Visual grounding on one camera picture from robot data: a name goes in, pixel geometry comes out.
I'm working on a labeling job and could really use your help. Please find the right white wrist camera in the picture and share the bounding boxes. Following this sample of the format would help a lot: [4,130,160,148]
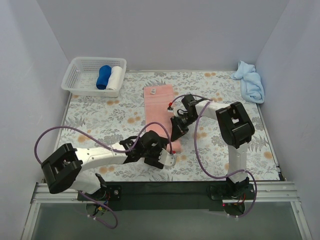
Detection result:
[167,102,175,116]

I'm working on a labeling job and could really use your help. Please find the pink towel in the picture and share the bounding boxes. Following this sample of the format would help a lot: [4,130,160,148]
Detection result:
[143,84,174,137]

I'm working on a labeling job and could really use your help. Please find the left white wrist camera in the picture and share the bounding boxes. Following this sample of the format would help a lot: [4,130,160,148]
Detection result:
[158,148,177,166]

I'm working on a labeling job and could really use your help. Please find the light blue crumpled towel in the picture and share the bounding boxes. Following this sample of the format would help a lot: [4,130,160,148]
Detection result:
[230,60,265,104]

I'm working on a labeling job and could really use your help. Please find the purple cable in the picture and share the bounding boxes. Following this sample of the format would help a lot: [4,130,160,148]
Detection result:
[34,121,176,230]
[167,94,257,219]

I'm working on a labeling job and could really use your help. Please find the blue rolled towel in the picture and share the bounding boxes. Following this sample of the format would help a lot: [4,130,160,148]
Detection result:
[96,65,112,90]

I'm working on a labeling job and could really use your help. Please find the aluminium rail frame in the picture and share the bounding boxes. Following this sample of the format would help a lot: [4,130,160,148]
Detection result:
[22,181,312,240]

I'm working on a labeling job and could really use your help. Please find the white rolled towel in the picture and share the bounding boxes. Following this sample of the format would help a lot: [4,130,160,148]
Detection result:
[106,66,123,91]

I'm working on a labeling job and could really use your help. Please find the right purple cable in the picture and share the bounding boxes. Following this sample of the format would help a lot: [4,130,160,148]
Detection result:
[167,94,257,219]

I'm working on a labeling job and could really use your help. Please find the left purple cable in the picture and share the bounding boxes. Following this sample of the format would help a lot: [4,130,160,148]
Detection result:
[34,121,176,230]

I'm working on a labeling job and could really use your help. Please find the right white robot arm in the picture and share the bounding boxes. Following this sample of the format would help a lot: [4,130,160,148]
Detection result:
[170,94,255,200]

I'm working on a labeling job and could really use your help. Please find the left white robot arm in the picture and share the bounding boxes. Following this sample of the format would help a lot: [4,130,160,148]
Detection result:
[41,130,176,195]

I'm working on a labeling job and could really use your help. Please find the floral table mat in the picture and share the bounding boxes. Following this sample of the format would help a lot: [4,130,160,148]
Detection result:
[48,70,282,183]

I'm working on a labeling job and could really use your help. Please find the white plastic basket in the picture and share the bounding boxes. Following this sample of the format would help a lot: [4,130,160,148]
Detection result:
[61,57,127,98]

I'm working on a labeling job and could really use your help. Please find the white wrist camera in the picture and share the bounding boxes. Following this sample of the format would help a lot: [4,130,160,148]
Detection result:
[158,148,177,166]
[167,102,175,116]

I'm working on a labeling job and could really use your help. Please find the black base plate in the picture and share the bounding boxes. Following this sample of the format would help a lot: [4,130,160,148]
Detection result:
[77,181,255,213]

